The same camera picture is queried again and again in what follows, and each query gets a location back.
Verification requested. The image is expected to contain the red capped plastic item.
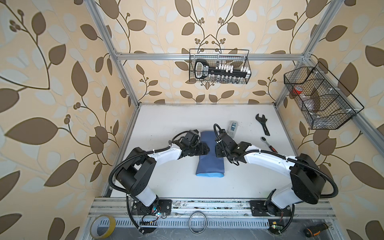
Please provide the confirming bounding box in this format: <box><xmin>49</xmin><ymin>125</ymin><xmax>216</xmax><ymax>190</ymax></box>
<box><xmin>292</xmin><ymin>86</ymin><xmax>303</xmax><ymax>96</ymax></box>

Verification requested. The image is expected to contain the black adjustable wrench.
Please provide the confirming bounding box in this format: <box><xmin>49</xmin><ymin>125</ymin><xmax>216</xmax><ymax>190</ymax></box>
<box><xmin>255</xmin><ymin>114</ymin><xmax>270</xmax><ymax>136</ymax></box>

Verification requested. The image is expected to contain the wire basket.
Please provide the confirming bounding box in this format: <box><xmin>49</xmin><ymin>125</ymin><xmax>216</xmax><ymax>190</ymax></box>
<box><xmin>284</xmin><ymin>62</ymin><xmax>364</xmax><ymax>130</ymax></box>
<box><xmin>189</xmin><ymin>48</ymin><xmax>252</xmax><ymax>85</ymax></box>

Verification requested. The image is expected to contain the black socket set rail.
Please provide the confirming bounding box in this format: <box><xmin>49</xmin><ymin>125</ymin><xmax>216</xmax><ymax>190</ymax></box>
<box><xmin>192</xmin><ymin>59</ymin><xmax>252</xmax><ymax>79</ymax></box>

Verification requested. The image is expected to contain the back wire basket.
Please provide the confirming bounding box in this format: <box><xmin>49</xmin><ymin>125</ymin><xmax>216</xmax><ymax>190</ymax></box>
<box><xmin>189</xmin><ymin>48</ymin><xmax>252</xmax><ymax>85</ymax></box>

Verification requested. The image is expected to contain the right wire basket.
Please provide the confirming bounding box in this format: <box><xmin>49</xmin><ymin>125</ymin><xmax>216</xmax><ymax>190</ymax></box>
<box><xmin>284</xmin><ymin>62</ymin><xmax>364</xmax><ymax>130</ymax></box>

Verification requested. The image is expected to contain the grey ring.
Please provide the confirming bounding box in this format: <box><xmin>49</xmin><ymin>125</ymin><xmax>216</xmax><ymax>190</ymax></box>
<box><xmin>188</xmin><ymin>211</ymin><xmax>208</xmax><ymax>235</ymax></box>

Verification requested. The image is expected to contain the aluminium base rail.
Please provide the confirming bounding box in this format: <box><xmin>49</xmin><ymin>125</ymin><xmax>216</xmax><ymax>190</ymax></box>
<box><xmin>88</xmin><ymin>198</ymin><xmax>336</xmax><ymax>229</ymax></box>

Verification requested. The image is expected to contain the red handled ratchet wrench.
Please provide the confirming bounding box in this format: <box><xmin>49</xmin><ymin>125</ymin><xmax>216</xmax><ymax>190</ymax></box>
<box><xmin>261</xmin><ymin>137</ymin><xmax>278</xmax><ymax>153</ymax></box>

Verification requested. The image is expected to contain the orange black screwdriver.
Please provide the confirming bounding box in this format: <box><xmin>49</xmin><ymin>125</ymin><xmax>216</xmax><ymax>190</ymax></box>
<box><xmin>303</xmin><ymin>223</ymin><xmax>332</xmax><ymax>238</ymax></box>

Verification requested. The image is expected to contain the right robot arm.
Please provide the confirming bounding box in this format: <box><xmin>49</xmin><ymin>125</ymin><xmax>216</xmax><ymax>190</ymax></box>
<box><xmin>215</xmin><ymin>132</ymin><xmax>339</xmax><ymax>216</ymax></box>

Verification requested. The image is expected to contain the yellow tape roll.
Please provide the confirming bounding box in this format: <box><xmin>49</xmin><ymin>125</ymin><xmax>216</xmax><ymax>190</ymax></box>
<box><xmin>90</xmin><ymin>215</ymin><xmax>117</xmax><ymax>240</ymax></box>

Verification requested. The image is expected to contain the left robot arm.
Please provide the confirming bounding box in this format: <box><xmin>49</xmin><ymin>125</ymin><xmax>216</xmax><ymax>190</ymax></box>
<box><xmin>108</xmin><ymin>130</ymin><xmax>210</xmax><ymax>208</ymax></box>

